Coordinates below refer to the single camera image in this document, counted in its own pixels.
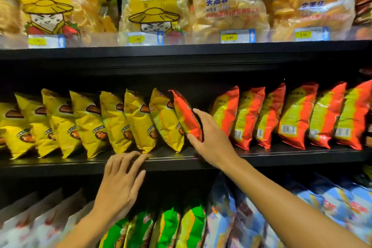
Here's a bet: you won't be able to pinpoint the black metal shelf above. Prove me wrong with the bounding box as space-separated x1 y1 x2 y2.
0 0 372 248

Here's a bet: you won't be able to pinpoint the large clear chip bags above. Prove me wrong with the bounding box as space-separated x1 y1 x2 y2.
0 0 356 45

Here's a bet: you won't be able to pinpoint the person's right forearm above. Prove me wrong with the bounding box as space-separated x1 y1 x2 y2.
224 155 367 248

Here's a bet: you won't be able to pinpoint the person's right hand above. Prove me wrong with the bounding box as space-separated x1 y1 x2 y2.
187 108 240 171

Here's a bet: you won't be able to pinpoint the row of yellow chip bags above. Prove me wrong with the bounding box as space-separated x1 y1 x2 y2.
0 88 186 160

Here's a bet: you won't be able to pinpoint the green fries snack bag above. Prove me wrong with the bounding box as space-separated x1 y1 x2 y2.
99 217 131 248
151 207 182 248
124 210 157 248
176 204 207 248

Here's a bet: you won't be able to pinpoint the person's left hand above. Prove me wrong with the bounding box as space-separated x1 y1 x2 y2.
93 151 151 222

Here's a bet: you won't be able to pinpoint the row of plain white bags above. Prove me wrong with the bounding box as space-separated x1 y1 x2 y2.
0 187 95 248

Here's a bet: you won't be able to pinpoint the blue puffed snack bag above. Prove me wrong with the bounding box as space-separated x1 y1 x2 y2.
285 178 326 211
262 222 286 248
203 172 238 248
229 189 265 248
308 172 372 243

